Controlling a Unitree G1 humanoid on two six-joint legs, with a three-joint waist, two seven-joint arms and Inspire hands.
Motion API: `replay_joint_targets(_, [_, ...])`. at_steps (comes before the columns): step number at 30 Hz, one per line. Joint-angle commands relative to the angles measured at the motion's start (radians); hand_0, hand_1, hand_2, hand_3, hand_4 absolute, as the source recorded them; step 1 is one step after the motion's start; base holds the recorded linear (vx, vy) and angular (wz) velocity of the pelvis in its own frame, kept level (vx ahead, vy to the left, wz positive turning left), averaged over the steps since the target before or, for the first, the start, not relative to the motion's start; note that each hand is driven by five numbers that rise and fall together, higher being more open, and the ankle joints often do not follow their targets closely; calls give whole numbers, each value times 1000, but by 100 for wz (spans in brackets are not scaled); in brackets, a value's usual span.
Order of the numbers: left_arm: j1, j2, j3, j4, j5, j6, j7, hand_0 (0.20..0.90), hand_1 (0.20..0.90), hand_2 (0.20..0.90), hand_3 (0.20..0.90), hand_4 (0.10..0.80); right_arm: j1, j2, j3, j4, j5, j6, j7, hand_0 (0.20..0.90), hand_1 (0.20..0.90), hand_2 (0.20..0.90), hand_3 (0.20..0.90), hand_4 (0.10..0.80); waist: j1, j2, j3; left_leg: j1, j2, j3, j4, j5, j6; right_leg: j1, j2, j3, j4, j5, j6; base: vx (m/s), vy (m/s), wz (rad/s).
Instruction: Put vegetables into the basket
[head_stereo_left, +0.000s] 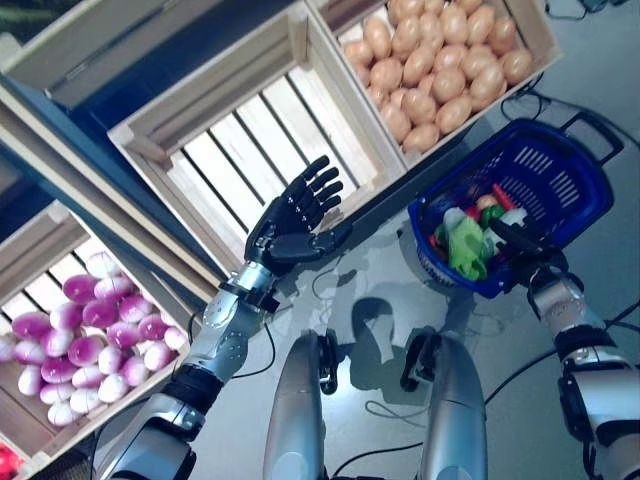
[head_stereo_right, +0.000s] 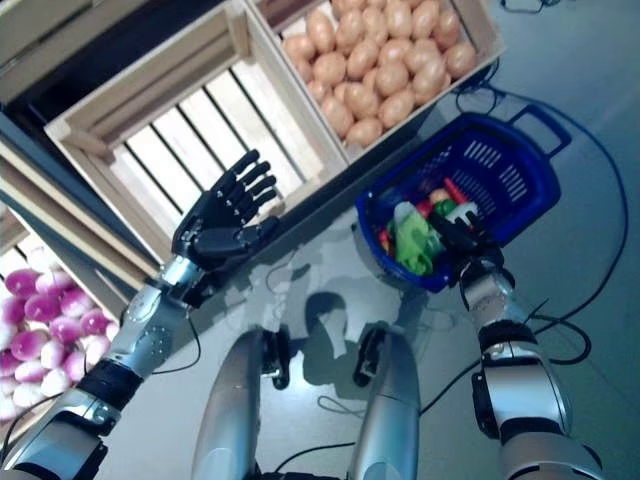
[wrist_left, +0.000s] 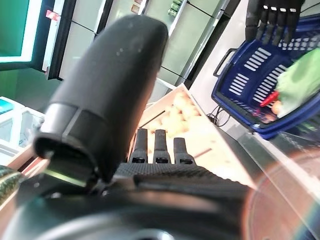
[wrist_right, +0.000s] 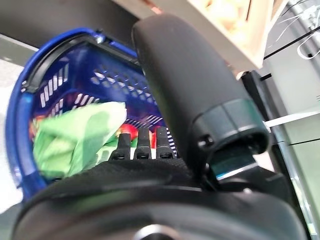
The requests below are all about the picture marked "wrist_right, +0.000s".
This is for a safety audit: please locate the white desk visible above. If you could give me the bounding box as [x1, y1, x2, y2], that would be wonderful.
[264, 111, 320, 129]

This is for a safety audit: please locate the green white napa cabbage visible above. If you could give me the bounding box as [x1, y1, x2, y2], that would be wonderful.
[32, 100, 128, 179]

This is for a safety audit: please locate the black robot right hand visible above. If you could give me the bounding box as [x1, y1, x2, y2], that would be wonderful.
[12, 12, 309, 240]

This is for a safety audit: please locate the blue plastic shopping basket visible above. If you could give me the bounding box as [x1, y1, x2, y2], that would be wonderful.
[4, 26, 182, 198]

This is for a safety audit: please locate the wooden potato crate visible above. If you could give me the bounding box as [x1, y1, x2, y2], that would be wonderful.
[111, 0, 291, 72]

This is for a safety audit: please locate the red apple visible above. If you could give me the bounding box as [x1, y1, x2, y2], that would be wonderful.
[117, 123, 141, 142]

